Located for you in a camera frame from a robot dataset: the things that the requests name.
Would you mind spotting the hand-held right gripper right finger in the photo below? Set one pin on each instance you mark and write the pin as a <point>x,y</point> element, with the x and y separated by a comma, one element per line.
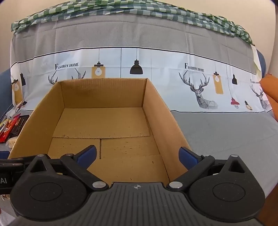
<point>187,156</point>

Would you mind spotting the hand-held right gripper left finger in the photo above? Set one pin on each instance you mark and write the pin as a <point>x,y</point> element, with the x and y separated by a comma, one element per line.
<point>86,156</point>

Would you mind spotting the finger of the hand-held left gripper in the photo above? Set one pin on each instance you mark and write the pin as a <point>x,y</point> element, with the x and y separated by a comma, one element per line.
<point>15,161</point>

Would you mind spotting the clear cracker snack packet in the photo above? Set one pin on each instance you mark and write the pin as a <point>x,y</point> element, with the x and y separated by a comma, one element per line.
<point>12,142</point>

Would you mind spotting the red snack packet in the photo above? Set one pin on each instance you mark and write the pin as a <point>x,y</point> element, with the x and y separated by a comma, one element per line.
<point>6,132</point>
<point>15,119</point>

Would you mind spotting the brown cardboard box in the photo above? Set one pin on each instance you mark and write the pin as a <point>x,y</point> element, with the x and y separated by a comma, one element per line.
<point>104,121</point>

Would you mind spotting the dark brown snack packet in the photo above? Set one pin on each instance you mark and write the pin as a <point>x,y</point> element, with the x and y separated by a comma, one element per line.
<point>20,127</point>

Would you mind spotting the orange cushion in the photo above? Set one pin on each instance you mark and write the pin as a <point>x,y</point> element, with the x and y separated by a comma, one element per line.
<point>270,91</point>

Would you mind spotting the grey deer printed cloth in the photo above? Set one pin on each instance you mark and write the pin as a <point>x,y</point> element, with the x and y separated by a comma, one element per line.
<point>152,32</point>

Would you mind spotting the green checkered cloth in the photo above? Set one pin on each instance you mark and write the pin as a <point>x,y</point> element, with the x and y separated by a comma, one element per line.
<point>86,10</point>

